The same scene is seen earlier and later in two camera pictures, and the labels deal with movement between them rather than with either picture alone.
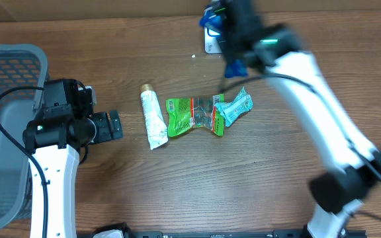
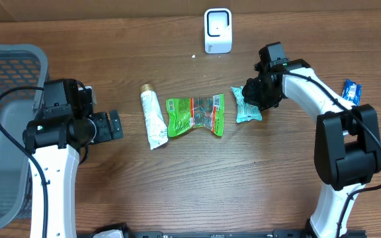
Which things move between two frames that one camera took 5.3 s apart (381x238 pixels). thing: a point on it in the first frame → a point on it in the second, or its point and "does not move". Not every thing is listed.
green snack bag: x=186 y=114 does not move
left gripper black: x=105 y=133 does not move
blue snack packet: x=215 y=16 → x=352 y=92
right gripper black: x=231 y=51 → x=249 y=96
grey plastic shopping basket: x=4 y=176 does not move
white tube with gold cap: x=155 y=123 does not move
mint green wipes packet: x=233 y=109 → x=245 y=111
